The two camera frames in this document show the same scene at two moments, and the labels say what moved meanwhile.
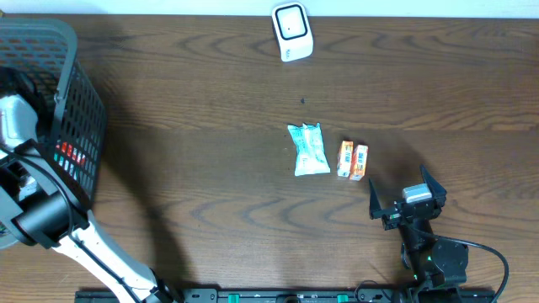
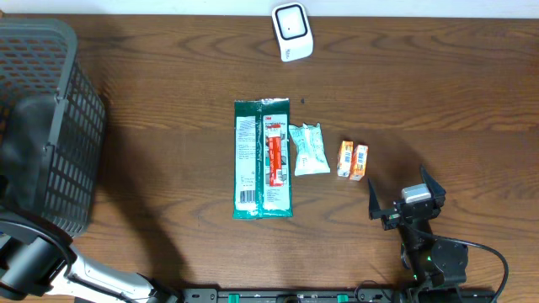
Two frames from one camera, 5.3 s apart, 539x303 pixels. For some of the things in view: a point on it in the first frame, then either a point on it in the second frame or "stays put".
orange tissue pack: x=344 y=158 stays put
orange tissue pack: x=359 y=164 stays put
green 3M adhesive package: x=69 y=157 -> x=262 y=182
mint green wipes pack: x=311 y=157 stays put
